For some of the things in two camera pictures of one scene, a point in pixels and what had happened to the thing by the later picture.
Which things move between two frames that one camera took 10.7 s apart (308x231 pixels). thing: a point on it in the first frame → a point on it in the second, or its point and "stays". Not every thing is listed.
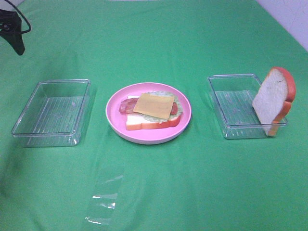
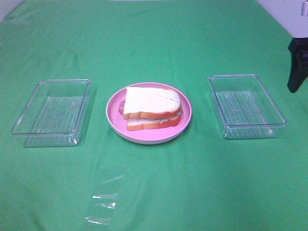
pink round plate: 116,121 stays
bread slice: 272,102 → 150,103
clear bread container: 234,95 stays
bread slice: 135,121 stays
